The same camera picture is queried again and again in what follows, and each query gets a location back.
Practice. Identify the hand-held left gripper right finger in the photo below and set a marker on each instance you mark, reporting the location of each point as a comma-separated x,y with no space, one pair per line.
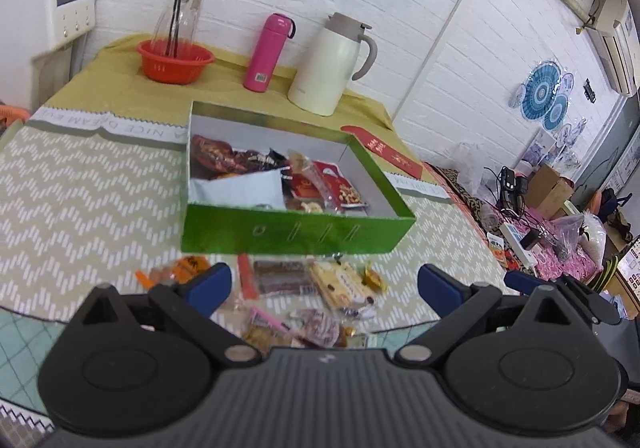
440,290

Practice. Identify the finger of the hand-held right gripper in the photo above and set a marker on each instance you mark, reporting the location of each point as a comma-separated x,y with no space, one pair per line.
520,280

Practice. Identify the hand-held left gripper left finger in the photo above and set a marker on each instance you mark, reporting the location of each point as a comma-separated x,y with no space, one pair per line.
212,285

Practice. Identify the red stick snack packet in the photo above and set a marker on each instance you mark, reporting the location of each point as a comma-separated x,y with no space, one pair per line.
246,275

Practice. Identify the gold candy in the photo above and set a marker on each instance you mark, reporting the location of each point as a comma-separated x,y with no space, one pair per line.
374,279

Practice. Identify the brown bar snack packet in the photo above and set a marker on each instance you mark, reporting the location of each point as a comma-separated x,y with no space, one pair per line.
280,278

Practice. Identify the green cardboard box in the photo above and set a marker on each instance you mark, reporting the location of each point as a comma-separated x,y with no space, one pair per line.
290,233

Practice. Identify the cream cookie packet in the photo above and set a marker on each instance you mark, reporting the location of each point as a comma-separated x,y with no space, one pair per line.
342,285

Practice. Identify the white snack packet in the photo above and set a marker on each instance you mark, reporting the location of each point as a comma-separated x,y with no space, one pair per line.
240,188

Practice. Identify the clear purple snack packet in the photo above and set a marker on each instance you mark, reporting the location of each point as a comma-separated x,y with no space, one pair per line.
320,328

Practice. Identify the dark red date packet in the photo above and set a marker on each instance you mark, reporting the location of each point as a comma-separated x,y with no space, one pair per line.
215,158

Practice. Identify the red nut pouch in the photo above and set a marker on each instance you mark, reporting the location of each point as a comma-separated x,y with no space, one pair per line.
345,188

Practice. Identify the black snack packet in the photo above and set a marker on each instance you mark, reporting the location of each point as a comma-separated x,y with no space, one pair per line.
275,159

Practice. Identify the small clear red-label packet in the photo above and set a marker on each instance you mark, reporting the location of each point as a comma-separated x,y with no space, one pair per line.
300,170

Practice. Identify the white power strip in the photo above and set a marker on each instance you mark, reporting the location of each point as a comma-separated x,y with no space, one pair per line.
515,240

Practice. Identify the brown cardboard box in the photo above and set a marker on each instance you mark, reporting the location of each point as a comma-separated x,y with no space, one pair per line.
547,190

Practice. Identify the leopard print cloth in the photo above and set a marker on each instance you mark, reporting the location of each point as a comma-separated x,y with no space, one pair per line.
465,198

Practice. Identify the clear plastic bag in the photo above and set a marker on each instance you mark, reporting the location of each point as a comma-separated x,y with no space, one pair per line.
470,168

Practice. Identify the red envelope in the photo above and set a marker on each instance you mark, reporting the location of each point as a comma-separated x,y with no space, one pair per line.
385,150

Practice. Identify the patterned tablecloth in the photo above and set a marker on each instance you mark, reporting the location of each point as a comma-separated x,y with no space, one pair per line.
90,188

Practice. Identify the medium blue paper fan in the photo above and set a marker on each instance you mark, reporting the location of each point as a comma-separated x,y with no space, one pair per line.
556,112

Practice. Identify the large blue paper fan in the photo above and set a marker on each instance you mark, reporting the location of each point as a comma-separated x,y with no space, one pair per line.
542,90

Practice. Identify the yellow cloth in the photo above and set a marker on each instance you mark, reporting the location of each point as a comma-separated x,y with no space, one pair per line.
115,93

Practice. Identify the red plastic basket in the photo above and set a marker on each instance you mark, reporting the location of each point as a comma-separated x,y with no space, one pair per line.
172,65

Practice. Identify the pink water bottle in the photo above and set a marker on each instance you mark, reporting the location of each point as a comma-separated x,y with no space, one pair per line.
265,53

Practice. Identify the cream thermos jug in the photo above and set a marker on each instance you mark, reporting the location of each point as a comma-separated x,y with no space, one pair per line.
325,68

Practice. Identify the white air conditioner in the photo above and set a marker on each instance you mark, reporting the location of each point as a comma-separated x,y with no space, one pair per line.
615,43

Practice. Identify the orange plastic basin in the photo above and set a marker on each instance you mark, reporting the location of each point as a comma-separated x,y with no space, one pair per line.
10,115

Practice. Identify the black chopsticks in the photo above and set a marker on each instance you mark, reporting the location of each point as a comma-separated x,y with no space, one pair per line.
176,13

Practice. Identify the glass pitcher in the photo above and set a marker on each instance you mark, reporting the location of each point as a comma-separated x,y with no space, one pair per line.
187,10

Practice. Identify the wall photo print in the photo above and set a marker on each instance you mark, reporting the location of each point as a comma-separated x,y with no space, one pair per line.
542,148

